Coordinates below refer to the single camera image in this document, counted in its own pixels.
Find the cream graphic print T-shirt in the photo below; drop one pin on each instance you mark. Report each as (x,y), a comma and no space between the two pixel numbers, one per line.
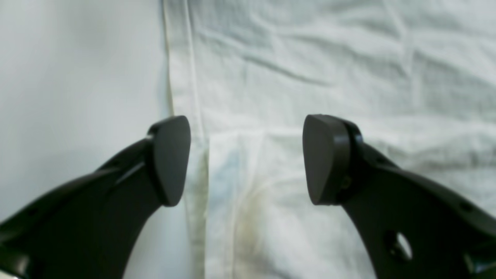
(416,76)

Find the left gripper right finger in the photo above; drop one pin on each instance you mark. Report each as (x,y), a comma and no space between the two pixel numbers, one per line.
(412,227)

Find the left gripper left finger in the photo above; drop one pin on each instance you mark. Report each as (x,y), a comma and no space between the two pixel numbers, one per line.
(88,227)

